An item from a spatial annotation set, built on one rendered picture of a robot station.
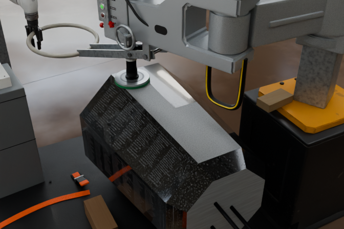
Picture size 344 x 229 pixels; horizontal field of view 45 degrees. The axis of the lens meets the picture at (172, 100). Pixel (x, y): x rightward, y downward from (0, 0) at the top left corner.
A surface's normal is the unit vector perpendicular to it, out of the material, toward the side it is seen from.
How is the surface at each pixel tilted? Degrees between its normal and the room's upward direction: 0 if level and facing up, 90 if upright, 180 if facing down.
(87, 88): 0
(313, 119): 0
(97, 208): 0
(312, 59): 90
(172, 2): 90
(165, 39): 90
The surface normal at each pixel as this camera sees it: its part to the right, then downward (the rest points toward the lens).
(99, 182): 0.00, -0.84
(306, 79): -0.54, 0.45
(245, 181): 0.47, 0.47
